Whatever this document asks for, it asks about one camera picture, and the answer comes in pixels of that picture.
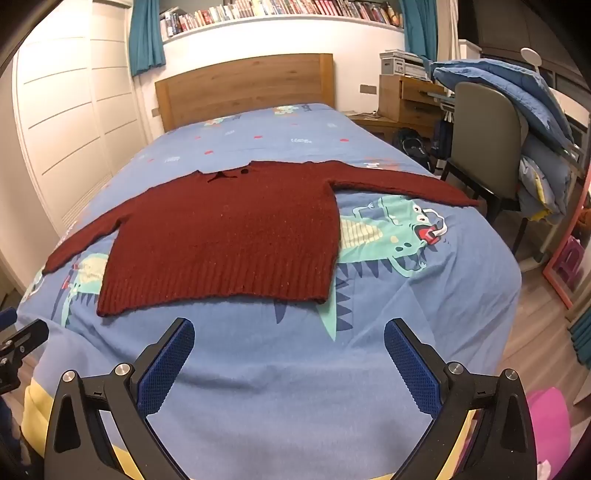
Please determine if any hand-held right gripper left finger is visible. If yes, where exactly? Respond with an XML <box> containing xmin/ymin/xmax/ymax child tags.
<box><xmin>43</xmin><ymin>318</ymin><xmax>195</xmax><ymax>480</ymax></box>

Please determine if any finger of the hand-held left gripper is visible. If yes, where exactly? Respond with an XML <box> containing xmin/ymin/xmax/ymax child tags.
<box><xmin>0</xmin><ymin>310</ymin><xmax>49</xmax><ymax>394</ymax></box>

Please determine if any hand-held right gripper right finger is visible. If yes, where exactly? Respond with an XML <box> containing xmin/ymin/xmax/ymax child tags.
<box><xmin>384</xmin><ymin>318</ymin><xmax>539</xmax><ymax>480</ymax></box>

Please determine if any dark red knit sweater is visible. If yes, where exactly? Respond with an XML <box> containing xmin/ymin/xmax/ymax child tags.
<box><xmin>44</xmin><ymin>159</ymin><xmax>481</xmax><ymax>319</ymax></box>

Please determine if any blue dinosaur print bedsheet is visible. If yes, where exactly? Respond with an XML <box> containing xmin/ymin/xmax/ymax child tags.
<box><xmin>21</xmin><ymin>102</ymin><xmax>522</xmax><ymax>480</ymax></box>

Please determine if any pink plastic object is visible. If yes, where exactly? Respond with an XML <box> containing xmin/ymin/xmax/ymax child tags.
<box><xmin>526</xmin><ymin>388</ymin><xmax>573</xmax><ymax>480</ymax></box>

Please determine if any pink framed mirror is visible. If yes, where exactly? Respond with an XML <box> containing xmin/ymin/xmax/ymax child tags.
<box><xmin>545</xmin><ymin>185</ymin><xmax>591</xmax><ymax>310</ymax></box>

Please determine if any black backpack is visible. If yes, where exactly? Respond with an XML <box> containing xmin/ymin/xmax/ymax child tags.
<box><xmin>392</xmin><ymin>128</ymin><xmax>435</xmax><ymax>174</ymax></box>

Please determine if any white wardrobe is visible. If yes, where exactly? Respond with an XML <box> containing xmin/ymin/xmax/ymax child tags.
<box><xmin>11</xmin><ymin>0</ymin><xmax>160</xmax><ymax>236</ymax></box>

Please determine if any dark blue bag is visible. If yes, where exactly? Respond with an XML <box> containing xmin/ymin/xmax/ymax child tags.
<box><xmin>431</xmin><ymin>117</ymin><xmax>455</xmax><ymax>158</ymax></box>

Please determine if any grey chair with black legs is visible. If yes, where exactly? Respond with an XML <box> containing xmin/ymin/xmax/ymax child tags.
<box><xmin>441</xmin><ymin>82</ymin><xmax>532</xmax><ymax>254</ymax></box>

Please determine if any wooden headboard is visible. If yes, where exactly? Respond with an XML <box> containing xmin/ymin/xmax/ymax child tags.
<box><xmin>154</xmin><ymin>53</ymin><xmax>334</xmax><ymax>132</ymax></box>

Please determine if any blue quilt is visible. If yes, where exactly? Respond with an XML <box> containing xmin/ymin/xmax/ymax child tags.
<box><xmin>431</xmin><ymin>58</ymin><xmax>583</xmax><ymax>224</ymax></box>

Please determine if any white printer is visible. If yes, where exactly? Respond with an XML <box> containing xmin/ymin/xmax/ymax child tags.
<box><xmin>379</xmin><ymin>50</ymin><xmax>432</xmax><ymax>79</ymax></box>

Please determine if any teal curtain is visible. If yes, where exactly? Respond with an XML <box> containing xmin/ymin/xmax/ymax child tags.
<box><xmin>401</xmin><ymin>0</ymin><xmax>438</xmax><ymax>62</ymax></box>
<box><xmin>128</xmin><ymin>0</ymin><xmax>167</xmax><ymax>77</ymax></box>

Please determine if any white round lamp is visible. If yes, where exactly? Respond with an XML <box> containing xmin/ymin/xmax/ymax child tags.
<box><xmin>521</xmin><ymin>47</ymin><xmax>543</xmax><ymax>75</ymax></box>

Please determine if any row of books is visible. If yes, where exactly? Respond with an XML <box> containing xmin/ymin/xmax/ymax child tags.
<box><xmin>159</xmin><ymin>0</ymin><xmax>404</xmax><ymax>38</ymax></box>

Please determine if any white wall shelf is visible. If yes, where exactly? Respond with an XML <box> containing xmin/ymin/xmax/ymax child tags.
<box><xmin>159</xmin><ymin>11</ymin><xmax>407</xmax><ymax>47</ymax></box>

